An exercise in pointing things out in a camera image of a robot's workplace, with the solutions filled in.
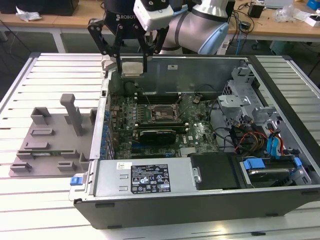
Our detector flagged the white cardboard box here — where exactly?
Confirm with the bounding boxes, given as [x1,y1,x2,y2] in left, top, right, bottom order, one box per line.
[303,13,320,28]

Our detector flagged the large black equipment box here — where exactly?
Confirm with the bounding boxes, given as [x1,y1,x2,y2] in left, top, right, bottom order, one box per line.
[0,0,80,17]

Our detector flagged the CPU socket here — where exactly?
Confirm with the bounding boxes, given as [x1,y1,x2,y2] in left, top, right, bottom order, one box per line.
[149,103,179,124]

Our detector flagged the thin metal locking lever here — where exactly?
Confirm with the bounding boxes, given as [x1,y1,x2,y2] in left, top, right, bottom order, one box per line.
[141,88,151,105]

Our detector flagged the black RAM slot bank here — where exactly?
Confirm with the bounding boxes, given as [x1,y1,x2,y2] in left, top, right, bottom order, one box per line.
[134,90,183,105]
[134,120,189,131]

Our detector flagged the black red yellow wire bundle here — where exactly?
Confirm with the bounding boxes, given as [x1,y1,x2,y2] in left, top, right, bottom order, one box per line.
[229,117,268,154]

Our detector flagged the black open PC case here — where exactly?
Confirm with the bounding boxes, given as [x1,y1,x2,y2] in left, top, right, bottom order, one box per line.
[68,53,320,230]

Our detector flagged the wooden desk with clutter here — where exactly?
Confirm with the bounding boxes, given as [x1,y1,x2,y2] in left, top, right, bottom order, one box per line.
[226,0,320,43]

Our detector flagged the green motherboard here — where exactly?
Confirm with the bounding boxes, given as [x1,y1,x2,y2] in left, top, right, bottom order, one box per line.
[109,93,221,160]

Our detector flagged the crumpled white paper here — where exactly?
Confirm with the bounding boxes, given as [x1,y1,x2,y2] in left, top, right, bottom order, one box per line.
[15,6,43,22]

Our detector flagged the teal bin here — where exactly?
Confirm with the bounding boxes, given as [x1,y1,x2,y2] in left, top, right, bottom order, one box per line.
[269,39,297,56]

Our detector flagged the blue flat data wire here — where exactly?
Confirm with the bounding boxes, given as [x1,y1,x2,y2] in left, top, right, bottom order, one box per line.
[265,136,282,161]

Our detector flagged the hard disk in blue carrier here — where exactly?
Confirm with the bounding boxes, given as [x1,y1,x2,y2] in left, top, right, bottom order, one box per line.
[239,156,302,189]

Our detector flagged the silver chipset heatsink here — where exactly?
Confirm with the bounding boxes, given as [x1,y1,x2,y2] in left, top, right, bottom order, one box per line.
[179,147,198,158]

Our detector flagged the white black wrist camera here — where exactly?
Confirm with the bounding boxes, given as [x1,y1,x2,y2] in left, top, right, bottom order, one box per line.
[133,0,175,32]

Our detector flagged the wooden desk white legs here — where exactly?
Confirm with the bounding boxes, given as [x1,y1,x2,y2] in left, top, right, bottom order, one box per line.
[0,0,107,53]

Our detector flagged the silver metal drive cage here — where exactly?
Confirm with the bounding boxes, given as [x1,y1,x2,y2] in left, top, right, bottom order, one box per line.
[216,62,286,136]

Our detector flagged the silver CPU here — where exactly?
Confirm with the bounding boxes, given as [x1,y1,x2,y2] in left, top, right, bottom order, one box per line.
[121,61,145,78]

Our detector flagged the black graphics card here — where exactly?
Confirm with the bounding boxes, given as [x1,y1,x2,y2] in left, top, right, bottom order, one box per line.
[138,128,177,146]

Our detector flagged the small black box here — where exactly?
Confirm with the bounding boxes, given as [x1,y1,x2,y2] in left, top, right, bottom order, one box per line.
[247,3,265,19]

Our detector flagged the white power strip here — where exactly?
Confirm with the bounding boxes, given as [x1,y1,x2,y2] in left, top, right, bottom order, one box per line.
[216,39,230,55]

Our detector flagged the silver flat device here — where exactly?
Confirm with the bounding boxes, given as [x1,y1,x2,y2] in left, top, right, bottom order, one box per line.
[264,0,294,8]

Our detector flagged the metal socket cover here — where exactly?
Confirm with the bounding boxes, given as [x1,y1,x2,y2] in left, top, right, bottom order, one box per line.
[174,95,185,120]

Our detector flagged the gray parts rack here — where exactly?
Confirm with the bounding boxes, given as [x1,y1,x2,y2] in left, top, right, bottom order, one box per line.
[9,93,98,178]

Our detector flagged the black plastic shroud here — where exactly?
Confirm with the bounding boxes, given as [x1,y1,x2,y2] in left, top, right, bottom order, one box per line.
[189,152,242,191]

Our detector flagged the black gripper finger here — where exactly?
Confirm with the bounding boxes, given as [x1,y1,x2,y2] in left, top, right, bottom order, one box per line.
[87,17,124,74]
[132,23,169,74]

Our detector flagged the silver power supply unit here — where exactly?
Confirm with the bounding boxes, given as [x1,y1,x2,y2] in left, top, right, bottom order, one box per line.
[93,158,198,197]

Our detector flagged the clear plastic bags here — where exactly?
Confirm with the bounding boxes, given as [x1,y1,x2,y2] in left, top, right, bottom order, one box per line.
[273,4,310,24]

